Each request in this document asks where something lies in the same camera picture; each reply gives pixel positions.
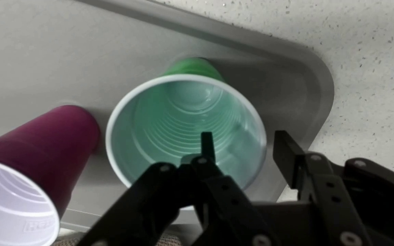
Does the purple plastic cup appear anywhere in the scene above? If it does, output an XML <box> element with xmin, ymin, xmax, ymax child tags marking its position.
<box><xmin>0</xmin><ymin>105</ymin><xmax>101</xmax><ymax>246</ymax></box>

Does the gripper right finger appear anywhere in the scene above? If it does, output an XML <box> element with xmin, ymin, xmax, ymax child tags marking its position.
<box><xmin>273</xmin><ymin>131</ymin><xmax>394</xmax><ymax>246</ymax></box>

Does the grey plastic tray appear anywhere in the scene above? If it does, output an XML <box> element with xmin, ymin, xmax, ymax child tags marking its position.
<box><xmin>0</xmin><ymin>0</ymin><xmax>335</xmax><ymax>231</ymax></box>

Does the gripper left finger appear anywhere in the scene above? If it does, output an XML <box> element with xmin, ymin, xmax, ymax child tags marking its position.
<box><xmin>77</xmin><ymin>132</ymin><xmax>273</xmax><ymax>246</ymax></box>

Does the green plastic cup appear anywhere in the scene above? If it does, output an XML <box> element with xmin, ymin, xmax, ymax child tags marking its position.
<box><xmin>105</xmin><ymin>57</ymin><xmax>267</xmax><ymax>209</ymax></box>

